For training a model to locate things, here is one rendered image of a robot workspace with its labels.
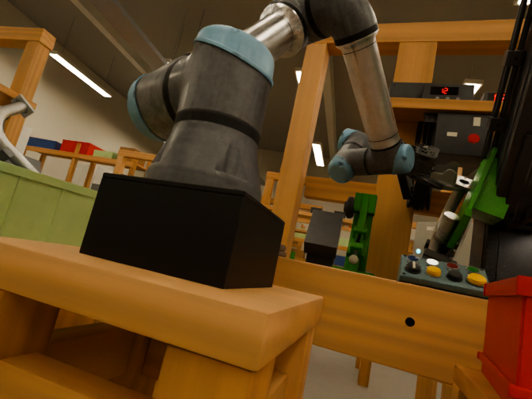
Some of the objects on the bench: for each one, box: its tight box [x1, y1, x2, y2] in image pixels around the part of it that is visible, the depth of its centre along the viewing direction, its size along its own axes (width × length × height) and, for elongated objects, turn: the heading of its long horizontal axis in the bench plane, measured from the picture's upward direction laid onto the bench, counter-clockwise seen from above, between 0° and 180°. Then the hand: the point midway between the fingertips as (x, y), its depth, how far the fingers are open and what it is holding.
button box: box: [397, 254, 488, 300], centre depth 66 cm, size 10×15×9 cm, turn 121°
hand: (459, 187), depth 94 cm, fingers closed on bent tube, 3 cm apart
